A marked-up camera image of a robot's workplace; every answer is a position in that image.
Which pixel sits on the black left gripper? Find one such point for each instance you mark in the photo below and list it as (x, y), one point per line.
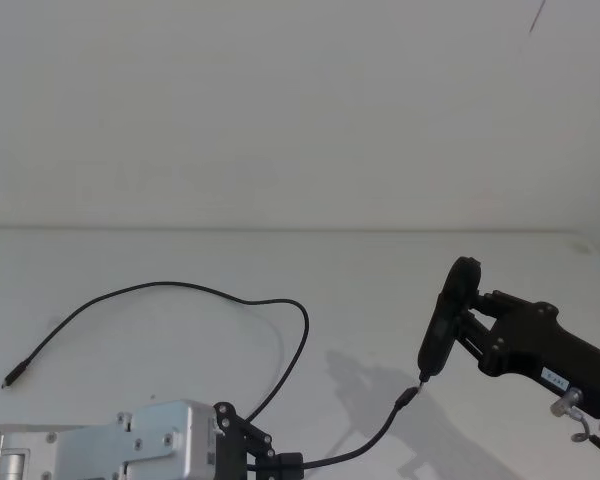
(230, 457)

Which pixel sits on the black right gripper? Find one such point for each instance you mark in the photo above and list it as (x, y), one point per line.
(530, 340)

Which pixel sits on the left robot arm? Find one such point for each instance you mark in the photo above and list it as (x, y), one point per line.
(170, 435)

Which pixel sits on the white table cloth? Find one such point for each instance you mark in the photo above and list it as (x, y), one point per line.
(130, 350)

